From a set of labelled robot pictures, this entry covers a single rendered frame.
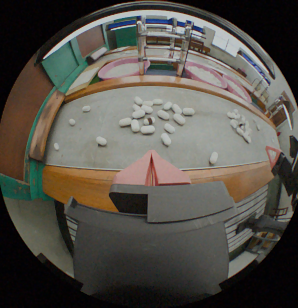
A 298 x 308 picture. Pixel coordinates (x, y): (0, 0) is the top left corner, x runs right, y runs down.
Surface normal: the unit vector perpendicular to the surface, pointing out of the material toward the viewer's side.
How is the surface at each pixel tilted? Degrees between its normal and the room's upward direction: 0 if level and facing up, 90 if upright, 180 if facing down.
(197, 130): 0
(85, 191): 0
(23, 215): 90
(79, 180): 0
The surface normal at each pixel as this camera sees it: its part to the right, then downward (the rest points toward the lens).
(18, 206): 1.00, 0.04
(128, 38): -0.04, 0.97
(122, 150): 0.01, -0.25
